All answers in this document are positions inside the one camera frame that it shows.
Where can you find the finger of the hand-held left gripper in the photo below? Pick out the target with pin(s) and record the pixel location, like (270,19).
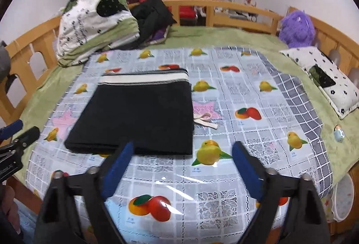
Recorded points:
(28,136)
(11,128)

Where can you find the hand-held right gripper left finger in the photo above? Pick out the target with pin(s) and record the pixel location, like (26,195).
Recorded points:
(117,171)

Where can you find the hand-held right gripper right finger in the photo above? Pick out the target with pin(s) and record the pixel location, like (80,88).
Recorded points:
(248,171)

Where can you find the black pants with white waistband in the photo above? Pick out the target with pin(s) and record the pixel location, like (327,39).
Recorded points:
(134,115)

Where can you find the person's left hand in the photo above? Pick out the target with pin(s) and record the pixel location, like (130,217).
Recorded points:
(9,207)

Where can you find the grey cloth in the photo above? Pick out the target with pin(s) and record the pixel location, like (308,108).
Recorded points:
(4,64)

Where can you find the fruit-printed plastic tablecloth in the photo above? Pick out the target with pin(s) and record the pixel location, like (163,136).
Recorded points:
(224,103)

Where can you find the small toy figure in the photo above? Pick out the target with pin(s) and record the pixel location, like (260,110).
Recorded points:
(338,134)

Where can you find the white plastic bucket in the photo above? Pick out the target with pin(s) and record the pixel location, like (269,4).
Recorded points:
(343,199)

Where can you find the dark green flat object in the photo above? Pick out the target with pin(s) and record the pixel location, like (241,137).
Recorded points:
(322,77)

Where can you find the white floral pillow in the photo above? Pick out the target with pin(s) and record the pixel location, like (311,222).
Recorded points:
(342,92)

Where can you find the folded white floral quilt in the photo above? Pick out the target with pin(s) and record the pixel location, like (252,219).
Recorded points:
(81,25)

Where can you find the green bed blanket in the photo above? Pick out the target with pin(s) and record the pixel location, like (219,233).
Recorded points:
(224,36)

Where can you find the purple cloth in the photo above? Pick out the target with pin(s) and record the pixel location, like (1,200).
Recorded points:
(160,35)

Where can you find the purple plush toy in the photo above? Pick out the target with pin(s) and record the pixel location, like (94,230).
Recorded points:
(297,28)

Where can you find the pile of black clothes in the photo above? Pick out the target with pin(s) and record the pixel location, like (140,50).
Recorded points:
(151,16)

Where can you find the wooden bed frame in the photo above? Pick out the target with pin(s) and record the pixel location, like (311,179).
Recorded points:
(22,47)

